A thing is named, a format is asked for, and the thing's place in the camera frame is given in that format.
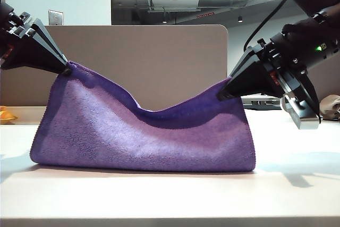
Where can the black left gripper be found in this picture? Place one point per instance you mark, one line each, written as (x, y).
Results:
(16, 41)

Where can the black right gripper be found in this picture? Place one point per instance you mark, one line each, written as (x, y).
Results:
(289, 78)

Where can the purple microfiber cloth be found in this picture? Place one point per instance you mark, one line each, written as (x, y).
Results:
(132, 144)

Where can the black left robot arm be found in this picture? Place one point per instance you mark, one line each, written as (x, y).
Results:
(5, 11)

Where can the crumpled brown cloth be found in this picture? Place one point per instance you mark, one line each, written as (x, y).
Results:
(330, 107)

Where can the black ceiling spot lamp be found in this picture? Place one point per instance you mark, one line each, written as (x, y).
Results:
(164, 20)
(240, 19)

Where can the red ceiling sign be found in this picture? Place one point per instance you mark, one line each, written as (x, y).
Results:
(205, 15)

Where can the small orange object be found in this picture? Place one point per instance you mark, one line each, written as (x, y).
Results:
(6, 115)

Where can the wide brown desk divider panel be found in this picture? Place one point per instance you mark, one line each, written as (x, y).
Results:
(146, 59)

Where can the silver left camera mount bracket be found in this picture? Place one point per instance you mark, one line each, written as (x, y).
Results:
(24, 25)

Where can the metal wall switch plate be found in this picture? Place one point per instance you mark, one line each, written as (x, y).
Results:
(55, 17)

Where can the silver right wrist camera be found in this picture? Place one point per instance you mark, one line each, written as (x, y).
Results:
(302, 115)

